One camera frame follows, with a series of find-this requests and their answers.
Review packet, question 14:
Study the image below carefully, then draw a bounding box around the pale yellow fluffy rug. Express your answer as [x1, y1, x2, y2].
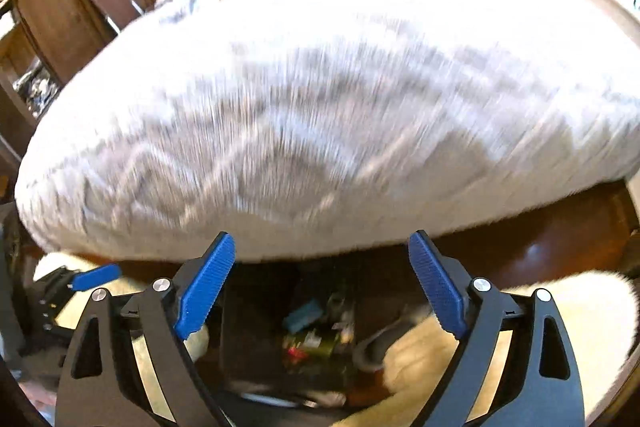
[32, 251, 632, 427]

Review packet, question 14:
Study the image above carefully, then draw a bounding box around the black bin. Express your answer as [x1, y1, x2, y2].
[217, 257, 364, 409]

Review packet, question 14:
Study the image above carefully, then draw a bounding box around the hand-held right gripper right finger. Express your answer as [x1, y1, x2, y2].
[407, 230, 586, 427]

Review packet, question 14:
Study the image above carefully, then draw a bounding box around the light blue packet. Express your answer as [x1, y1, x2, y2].
[282, 299, 324, 333]

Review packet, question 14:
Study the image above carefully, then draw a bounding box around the dark wooden wardrobe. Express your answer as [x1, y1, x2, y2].
[0, 0, 159, 148]

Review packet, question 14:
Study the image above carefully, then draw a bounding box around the grey-blue textured blanket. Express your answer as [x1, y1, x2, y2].
[14, 0, 640, 264]

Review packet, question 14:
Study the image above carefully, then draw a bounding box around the grey slipper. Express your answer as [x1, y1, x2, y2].
[352, 321, 427, 374]

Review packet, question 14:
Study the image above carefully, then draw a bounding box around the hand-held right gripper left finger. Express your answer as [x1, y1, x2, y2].
[57, 232, 237, 427]

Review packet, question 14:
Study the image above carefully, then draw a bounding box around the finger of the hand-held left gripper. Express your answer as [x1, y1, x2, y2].
[69, 263, 123, 291]

